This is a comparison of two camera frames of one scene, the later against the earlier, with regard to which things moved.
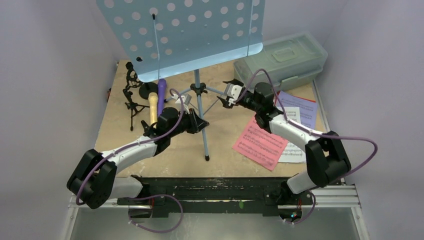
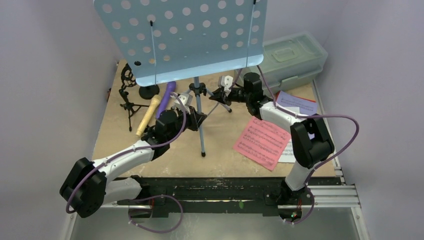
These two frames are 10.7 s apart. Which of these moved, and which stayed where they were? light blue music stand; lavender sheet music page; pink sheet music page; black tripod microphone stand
Moved: black tripod microphone stand; light blue music stand
Stayed: pink sheet music page; lavender sheet music page
